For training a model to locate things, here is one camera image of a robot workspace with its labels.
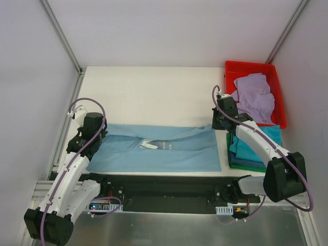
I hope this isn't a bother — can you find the light blue printed t-shirt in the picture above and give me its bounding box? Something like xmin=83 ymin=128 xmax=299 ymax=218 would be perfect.
xmin=87 ymin=124 xmax=221 ymax=173

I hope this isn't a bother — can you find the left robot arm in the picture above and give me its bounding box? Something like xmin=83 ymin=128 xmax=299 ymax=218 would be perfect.
xmin=24 ymin=112 xmax=109 ymax=245

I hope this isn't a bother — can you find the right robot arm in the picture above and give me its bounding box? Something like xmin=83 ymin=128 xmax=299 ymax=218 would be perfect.
xmin=212 ymin=95 xmax=310 ymax=202

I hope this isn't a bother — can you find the green folded t-shirt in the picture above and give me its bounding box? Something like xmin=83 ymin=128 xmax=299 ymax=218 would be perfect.
xmin=226 ymin=133 xmax=265 ymax=173

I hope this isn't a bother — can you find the teal folded t-shirt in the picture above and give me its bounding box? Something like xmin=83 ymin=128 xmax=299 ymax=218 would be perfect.
xmin=230 ymin=122 xmax=289 ymax=166

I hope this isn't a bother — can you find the dark blue folded t-shirt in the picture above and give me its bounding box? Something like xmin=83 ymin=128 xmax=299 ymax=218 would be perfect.
xmin=228 ymin=151 xmax=265 ymax=169

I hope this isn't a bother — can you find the lavender t-shirt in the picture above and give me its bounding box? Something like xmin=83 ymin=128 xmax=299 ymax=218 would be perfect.
xmin=232 ymin=73 xmax=275 ymax=125

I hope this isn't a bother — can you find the red plastic bin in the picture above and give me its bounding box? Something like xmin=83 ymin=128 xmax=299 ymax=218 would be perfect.
xmin=225 ymin=60 xmax=287 ymax=129

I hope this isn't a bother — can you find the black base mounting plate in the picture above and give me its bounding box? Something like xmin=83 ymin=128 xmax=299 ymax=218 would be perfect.
xmin=78 ymin=173 xmax=260 ymax=214

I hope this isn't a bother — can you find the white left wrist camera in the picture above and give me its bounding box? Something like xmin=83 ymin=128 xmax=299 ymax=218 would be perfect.
xmin=67 ymin=105 xmax=88 ymax=121

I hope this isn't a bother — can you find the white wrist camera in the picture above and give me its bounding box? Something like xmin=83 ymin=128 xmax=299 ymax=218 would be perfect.
xmin=216 ymin=90 xmax=231 ymax=100
xmin=67 ymin=105 xmax=88 ymax=121

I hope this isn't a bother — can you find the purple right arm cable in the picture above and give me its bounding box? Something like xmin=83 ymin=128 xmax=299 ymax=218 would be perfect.
xmin=212 ymin=85 xmax=315 ymax=226

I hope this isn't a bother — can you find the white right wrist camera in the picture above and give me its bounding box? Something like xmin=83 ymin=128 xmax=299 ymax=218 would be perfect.
xmin=216 ymin=90 xmax=231 ymax=100

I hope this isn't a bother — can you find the left aluminium frame post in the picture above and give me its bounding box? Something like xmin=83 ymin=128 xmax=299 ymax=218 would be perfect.
xmin=38 ymin=0 xmax=86 ymax=75

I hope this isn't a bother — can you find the aluminium frame post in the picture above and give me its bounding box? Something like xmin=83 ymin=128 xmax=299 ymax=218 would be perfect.
xmin=38 ymin=0 xmax=86 ymax=75
xmin=265 ymin=0 xmax=311 ymax=64

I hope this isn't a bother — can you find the left white cable duct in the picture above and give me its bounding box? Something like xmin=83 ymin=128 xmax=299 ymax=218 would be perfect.
xmin=81 ymin=201 xmax=124 ymax=213

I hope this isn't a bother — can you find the white cable duct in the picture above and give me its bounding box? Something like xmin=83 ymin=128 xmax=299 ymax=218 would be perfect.
xmin=81 ymin=201 xmax=124 ymax=213
xmin=215 ymin=206 xmax=250 ymax=216

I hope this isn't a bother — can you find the right white cable duct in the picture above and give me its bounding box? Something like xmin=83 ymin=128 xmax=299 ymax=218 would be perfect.
xmin=215 ymin=206 xmax=250 ymax=216

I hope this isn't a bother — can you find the right aluminium frame post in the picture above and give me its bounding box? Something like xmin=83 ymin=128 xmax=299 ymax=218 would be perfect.
xmin=265 ymin=0 xmax=311 ymax=64

